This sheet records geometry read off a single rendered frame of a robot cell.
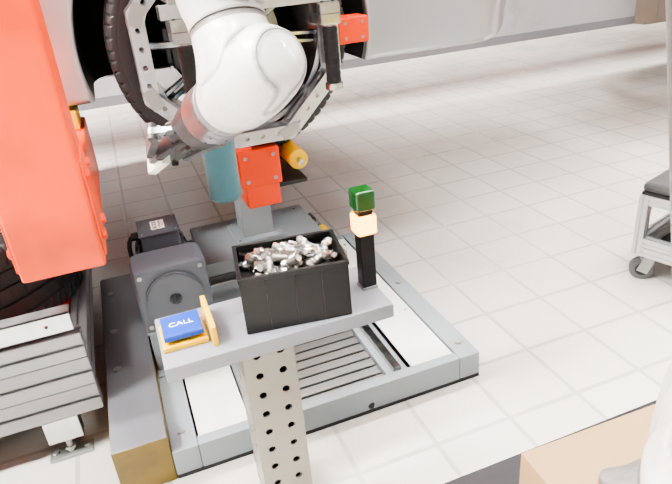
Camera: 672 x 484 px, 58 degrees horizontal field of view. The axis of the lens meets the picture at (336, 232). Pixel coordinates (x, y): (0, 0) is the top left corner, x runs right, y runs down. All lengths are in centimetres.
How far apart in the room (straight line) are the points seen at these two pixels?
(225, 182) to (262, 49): 89
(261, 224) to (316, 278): 91
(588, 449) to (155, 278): 101
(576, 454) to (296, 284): 51
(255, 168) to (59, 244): 64
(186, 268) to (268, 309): 47
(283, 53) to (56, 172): 63
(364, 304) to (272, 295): 19
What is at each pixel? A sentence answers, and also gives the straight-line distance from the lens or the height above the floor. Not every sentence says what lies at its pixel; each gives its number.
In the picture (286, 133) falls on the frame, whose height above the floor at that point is 60.
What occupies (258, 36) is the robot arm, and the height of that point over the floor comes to 99.
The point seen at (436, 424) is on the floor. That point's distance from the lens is 156.
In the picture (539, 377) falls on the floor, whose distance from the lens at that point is 172.
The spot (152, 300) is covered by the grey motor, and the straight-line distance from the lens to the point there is 153.
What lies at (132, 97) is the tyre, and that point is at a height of 75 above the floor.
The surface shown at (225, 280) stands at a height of 15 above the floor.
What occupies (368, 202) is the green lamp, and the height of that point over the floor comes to 64.
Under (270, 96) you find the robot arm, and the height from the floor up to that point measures 92.
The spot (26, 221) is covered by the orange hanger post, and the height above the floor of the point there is 65.
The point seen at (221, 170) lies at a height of 57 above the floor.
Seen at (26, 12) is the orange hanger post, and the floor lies 101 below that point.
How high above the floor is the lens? 108
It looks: 26 degrees down
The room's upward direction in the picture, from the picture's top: 5 degrees counter-clockwise
